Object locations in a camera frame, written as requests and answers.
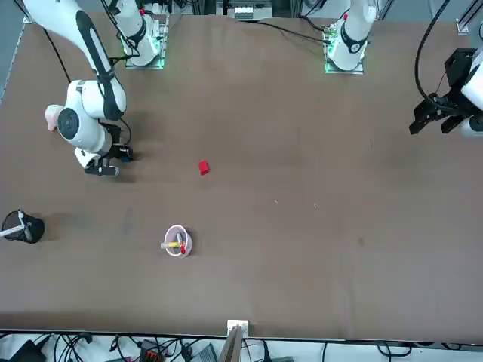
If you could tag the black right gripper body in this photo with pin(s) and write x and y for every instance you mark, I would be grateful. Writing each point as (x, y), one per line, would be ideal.
(113, 137)

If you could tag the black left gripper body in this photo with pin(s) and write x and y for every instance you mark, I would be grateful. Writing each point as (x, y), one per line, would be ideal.
(458, 71)

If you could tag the red magnetic block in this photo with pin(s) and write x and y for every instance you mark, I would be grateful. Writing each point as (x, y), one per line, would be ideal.
(203, 167)

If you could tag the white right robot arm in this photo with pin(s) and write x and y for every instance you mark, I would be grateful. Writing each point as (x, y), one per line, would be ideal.
(94, 102)

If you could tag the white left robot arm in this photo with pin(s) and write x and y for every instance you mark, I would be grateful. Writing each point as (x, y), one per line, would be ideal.
(351, 37)

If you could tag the pink plush toy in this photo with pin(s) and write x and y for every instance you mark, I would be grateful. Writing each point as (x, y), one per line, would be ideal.
(51, 115)

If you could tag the yellow pen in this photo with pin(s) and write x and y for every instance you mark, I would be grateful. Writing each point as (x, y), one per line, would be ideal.
(173, 244)

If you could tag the black mesh pen cup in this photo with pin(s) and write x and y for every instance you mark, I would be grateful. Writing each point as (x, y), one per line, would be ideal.
(32, 230)

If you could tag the clear pink plastic cup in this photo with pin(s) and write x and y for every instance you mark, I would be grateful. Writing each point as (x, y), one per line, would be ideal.
(186, 241)

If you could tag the red capped marker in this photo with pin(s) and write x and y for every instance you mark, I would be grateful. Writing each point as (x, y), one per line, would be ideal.
(182, 247)

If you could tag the white marker pen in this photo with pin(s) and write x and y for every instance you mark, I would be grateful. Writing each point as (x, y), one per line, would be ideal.
(11, 231)

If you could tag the grey power strip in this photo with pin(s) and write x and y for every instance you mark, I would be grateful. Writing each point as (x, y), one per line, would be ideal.
(243, 13)

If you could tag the black orange electronic device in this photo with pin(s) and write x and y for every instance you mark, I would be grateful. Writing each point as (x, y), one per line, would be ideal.
(151, 353)

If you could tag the black power adapter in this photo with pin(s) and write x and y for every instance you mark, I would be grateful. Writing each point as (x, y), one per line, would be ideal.
(28, 352)

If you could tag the dark grey power brick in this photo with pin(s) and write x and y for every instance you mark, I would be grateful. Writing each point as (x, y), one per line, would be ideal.
(207, 353)

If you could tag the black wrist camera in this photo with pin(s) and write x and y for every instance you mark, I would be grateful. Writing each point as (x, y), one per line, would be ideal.
(103, 171)

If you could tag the aluminium profile bracket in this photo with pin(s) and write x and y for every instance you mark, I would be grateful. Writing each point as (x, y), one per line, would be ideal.
(30, 18)
(463, 24)

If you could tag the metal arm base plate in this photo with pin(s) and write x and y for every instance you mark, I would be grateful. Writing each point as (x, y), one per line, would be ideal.
(162, 56)
(329, 68)

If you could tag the white post foot bracket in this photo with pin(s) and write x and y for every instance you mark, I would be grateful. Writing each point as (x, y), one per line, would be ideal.
(243, 325)

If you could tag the aluminium camera post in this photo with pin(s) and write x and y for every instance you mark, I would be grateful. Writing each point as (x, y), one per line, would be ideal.
(232, 347)

